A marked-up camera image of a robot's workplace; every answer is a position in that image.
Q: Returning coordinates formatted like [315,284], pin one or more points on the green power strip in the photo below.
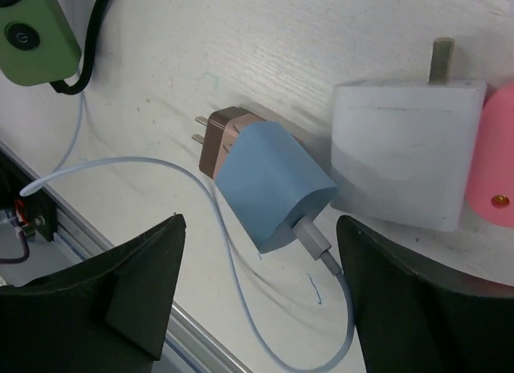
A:
[37,43]

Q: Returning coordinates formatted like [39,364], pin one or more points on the pale pink plug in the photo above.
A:
[222,130]

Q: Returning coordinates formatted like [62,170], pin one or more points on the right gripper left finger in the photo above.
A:
[106,314]

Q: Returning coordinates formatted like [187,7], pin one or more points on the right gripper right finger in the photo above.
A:
[414,314]

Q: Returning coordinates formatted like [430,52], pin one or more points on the white plug charger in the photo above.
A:
[402,149]

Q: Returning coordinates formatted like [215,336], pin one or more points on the light blue plug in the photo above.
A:
[270,183]

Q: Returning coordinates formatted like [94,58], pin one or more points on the pink square plug charger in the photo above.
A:
[489,190]

